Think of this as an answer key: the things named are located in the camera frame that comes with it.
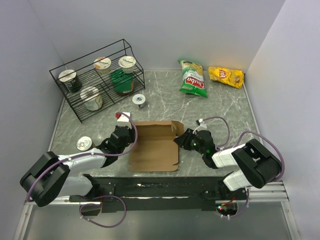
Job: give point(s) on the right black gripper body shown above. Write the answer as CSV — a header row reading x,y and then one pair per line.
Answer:
x,y
194,142

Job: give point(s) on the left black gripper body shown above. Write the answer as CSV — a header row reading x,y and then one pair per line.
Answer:
x,y
130,139

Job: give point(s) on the brown cardboard box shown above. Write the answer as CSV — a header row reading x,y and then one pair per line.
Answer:
x,y
155,150

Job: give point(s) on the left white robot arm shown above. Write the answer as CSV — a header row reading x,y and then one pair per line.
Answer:
x,y
55,176

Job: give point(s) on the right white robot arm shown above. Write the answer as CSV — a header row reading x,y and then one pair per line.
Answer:
x,y
257,165

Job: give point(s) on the dark tin can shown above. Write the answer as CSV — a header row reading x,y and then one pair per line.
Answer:
x,y
84,143

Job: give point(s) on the small white yogurt cup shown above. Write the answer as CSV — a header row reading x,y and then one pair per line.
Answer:
x,y
139,100

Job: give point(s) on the white cup lower rack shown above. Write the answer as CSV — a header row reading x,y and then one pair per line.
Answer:
x,y
91,98

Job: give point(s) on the green snack bag in rack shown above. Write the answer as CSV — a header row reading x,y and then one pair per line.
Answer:
x,y
123,83

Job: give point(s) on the green Chuba chips bag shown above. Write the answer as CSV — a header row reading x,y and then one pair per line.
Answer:
x,y
193,79

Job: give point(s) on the yellow Lays chips bag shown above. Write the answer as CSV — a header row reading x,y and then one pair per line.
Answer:
x,y
227,76

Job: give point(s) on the orange yogurt cup on rack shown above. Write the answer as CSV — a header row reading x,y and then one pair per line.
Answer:
x,y
102,65

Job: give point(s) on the Chobani yogurt cup on rack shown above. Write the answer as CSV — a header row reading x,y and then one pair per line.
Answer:
x,y
127,64

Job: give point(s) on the dark yogurt cup on rack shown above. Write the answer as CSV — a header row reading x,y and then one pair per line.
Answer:
x,y
70,79

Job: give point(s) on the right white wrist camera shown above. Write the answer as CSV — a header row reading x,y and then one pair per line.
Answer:
x,y
201,126

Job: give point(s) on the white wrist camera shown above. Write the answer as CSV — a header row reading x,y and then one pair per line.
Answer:
x,y
123,117
201,126

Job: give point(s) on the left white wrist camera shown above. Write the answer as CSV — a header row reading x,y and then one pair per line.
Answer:
x,y
123,117

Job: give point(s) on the black wire rack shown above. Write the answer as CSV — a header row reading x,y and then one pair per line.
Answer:
x,y
90,77

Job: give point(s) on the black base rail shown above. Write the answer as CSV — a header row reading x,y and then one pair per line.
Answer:
x,y
160,193

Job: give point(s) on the aluminium extrusion rail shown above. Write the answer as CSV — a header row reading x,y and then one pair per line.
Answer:
x,y
271,192

